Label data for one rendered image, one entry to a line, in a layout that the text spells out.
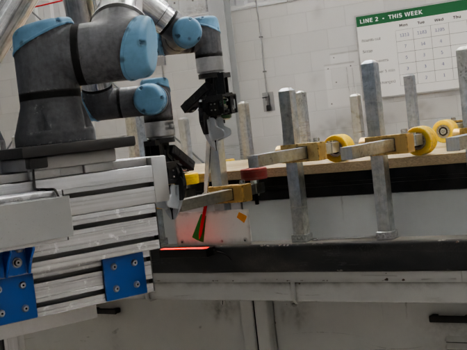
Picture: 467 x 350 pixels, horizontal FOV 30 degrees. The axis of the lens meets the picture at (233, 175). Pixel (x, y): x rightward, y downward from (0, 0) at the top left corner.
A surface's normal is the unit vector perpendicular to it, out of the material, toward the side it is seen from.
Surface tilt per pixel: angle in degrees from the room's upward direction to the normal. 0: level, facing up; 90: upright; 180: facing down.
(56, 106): 72
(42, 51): 88
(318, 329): 90
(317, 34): 90
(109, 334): 90
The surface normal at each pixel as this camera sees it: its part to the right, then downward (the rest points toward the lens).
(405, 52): -0.43, 0.10
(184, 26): 0.31, 0.02
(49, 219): 0.56, -0.02
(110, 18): -0.18, -0.70
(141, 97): -0.03, 0.06
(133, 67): 0.10, 0.70
